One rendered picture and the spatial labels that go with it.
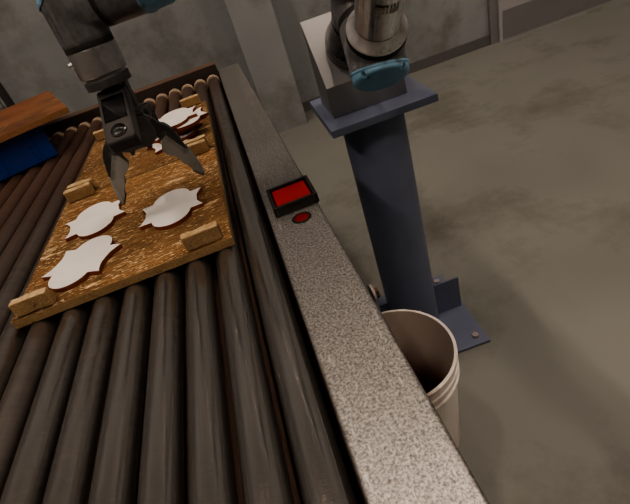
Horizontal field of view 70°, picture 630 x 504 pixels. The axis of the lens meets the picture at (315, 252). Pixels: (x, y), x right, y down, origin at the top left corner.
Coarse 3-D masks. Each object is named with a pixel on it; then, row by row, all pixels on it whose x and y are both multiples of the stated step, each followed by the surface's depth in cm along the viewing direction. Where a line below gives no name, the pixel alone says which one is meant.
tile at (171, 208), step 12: (168, 192) 86; (180, 192) 85; (192, 192) 83; (156, 204) 83; (168, 204) 82; (180, 204) 81; (192, 204) 79; (156, 216) 79; (168, 216) 78; (180, 216) 77; (144, 228) 78; (156, 228) 77; (168, 228) 76
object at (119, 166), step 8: (112, 160) 74; (120, 160) 75; (128, 160) 76; (112, 168) 75; (120, 168) 75; (112, 176) 76; (120, 176) 76; (112, 184) 77; (120, 184) 77; (120, 192) 77; (120, 200) 79
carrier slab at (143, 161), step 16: (208, 112) 128; (208, 128) 113; (96, 144) 131; (96, 160) 119; (144, 160) 108; (160, 160) 105; (176, 160) 102; (80, 176) 112; (96, 176) 108; (128, 176) 102
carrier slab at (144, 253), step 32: (96, 192) 100; (128, 192) 94; (160, 192) 90; (224, 192) 84; (64, 224) 91; (128, 224) 82; (192, 224) 75; (224, 224) 72; (128, 256) 73; (160, 256) 70; (192, 256) 69; (32, 288) 73; (96, 288) 68; (32, 320) 68
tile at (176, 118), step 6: (180, 108) 116; (186, 108) 115; (192, 108) 113; (168, 114) 115; (174, 114) 113; (180, 114) 112; (186, 114) 110; (192, 114) 109; (162, 120) 112; (168, 120) 110; (174, 120) 109; (180, 120) 108; (186, 120) 108; (174, 126) 106
